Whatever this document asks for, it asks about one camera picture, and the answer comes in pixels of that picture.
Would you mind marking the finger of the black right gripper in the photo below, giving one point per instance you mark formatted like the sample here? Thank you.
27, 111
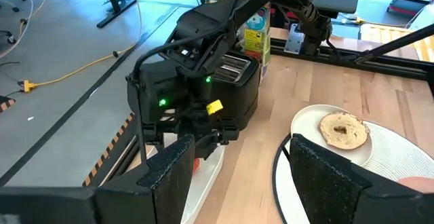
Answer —
207, 147

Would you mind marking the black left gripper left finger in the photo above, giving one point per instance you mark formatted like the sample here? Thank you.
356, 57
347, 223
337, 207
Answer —
166, 183

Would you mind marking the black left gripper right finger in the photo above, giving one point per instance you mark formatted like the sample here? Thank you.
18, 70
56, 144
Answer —
325, 183

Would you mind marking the toasted bagel half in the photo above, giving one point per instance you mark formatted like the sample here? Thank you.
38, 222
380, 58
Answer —
352, 139

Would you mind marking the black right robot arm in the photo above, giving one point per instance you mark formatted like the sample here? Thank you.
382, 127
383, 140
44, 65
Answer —
237, 3

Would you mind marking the white rectangular tray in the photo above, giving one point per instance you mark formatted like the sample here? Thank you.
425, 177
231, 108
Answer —
207, 180

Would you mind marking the black two-slot toaster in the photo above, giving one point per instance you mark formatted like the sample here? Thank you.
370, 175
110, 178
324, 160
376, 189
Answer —
237, 95

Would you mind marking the black orange hazard stripe tape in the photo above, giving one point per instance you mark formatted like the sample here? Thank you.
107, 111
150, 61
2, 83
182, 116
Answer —
6, 104
108, 149

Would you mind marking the white round woven placemat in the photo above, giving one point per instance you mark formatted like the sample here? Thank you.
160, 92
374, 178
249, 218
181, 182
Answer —
396, 156

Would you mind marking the black stand with T-base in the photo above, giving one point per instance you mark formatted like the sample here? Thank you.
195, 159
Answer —
115, 12

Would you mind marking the translucent pink plastic bowl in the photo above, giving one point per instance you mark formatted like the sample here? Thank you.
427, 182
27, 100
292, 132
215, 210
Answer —
418, 184

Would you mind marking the silver metal mounting plate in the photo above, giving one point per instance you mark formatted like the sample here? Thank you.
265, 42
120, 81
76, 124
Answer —
293, 40

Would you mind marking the light wooden slatted board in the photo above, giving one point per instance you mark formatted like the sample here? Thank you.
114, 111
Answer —
390, 35

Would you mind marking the black office chair base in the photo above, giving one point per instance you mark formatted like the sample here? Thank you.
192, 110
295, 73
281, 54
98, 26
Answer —
13, 8

